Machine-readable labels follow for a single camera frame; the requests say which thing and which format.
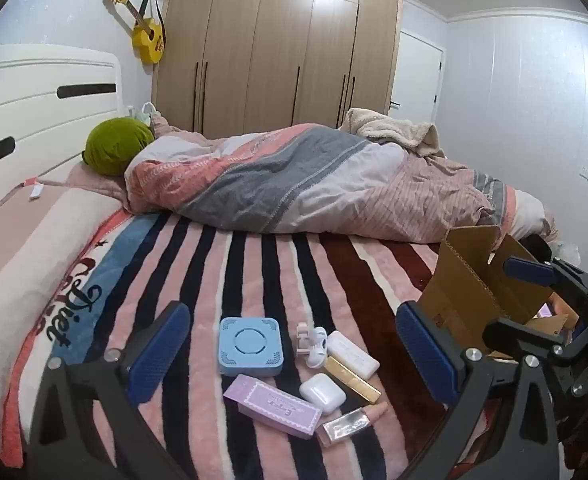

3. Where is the mint green bag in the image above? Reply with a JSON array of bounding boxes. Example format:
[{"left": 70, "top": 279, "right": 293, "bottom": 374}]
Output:
[{"left": 133, "top": 101, "right": 160, "bottom": 126}]

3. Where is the white earbuds case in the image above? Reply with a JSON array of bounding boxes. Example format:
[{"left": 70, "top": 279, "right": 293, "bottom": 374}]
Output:
[{"left": 299, "top": 371, "right": 347, "bottom": 416}]

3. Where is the wooden wardrobe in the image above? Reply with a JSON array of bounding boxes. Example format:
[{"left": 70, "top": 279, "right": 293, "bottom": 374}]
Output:
[{"left": 152, "top": 0, "right": 407, "bottom": 136}]

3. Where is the white door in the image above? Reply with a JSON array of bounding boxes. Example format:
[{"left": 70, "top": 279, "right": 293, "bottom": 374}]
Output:
[{"left": 389, "top": 30, "right": 446, "bottom": 123}]

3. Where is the white plastic clip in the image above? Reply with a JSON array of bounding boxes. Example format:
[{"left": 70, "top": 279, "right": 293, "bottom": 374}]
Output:
[{"left": 295, "top": 323, "right": 331, "bottom": 368}]

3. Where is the beige fleece blanket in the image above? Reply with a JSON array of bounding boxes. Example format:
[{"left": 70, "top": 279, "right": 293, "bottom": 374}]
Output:
[{"left": 338, "top": 107, "right": 447, "bottom": 158}]

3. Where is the pink and white pillow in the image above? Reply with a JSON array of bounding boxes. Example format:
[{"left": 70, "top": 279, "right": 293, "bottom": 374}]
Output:
[{"left": 0, "top": 162, "right": 135, "bottom": 441}]

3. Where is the white rectangular case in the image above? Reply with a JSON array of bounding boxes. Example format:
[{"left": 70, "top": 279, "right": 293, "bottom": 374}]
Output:
[{"left": 325, "top": 331, "right": 381, "bottom": 380}]

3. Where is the yellow guitar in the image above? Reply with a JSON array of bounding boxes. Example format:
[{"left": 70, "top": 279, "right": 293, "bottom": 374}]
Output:
[{"left": 105, "top": 0, "right": 167, "bottom": 65}]

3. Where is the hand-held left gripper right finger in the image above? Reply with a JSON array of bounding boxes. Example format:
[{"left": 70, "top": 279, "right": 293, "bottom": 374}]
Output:
[{"left": 395, "top": 301, "right": 562, "bottom": 480}]

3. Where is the dark cloth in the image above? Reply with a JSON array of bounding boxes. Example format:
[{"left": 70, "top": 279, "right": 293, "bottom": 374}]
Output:
[{"left": 519, "top": 235, "right": 555, "bottom": 262}]

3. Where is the blue square plastic device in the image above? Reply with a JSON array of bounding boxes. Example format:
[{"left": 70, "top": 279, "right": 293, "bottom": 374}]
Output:
[{"left": 218, "top": 316, "right": 286, "bottom": 378}]

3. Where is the white bed headboard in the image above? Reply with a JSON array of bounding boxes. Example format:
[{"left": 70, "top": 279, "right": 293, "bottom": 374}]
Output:
[{"left": 0, "top": 45, "right": 125, "bottom": 226}]

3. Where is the brown cardboard box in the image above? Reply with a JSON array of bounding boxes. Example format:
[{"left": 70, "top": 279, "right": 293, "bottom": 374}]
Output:
[{"left": 419, "top": 225, "right": 583, "bottom": 362}]

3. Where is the pale pink pillow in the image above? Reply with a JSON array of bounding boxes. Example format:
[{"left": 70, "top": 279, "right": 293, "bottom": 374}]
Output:
[{"left": 506, "top": 187, "right": 558, "bottom": 246}]

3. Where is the purple cosmetic box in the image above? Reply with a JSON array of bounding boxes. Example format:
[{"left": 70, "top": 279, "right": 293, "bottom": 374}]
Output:
[{"left": 222, "top": 374, "right": 323, "bottom": 438}]

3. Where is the green round pillow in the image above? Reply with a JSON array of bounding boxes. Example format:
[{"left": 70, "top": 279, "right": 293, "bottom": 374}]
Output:
[{"left": 82, "top": 116, "right": 156, "bottom": 177}]

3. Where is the pink and grey quilt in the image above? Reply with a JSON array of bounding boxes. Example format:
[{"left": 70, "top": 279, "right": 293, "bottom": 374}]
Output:
[{"left": 122, "top": 110, "right": 520, "bottom": 247}]

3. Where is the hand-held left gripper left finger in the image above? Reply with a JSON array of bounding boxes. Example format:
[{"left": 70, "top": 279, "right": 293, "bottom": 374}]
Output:
[{"left": 28, "top": 301, "right": 194, "bottom": 480}]

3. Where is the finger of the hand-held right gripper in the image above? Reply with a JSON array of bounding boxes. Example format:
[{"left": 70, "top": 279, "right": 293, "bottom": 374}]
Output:
[
  {"left": 503, "top": 256, "right": 588, "bottom": 321},
  {"left": 481, "top": 316, "right": 588, "bottom": 398}
]

